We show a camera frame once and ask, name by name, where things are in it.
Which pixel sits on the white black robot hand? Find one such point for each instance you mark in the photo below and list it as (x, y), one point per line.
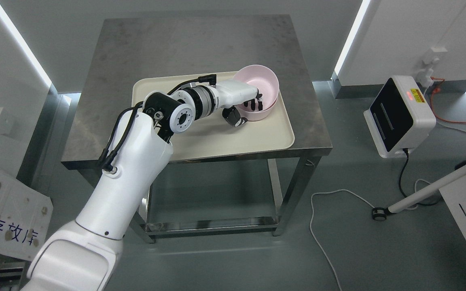
(230, 93)

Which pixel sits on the pink bowl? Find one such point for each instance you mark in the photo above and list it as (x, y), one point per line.
(267, 83)
(262, 113)

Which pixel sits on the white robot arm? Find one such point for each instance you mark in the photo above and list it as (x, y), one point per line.
(84, 253)

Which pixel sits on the beige plastic tray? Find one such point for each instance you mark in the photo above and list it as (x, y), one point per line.
(212, 136)

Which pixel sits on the white black charging device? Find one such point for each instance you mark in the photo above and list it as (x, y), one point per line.
(399, 118)

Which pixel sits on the white stand leg with wheel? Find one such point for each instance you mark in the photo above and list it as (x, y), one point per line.
(381, 214)

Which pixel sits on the white wall socket plug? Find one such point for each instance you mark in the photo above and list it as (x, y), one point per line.
(429, 60)

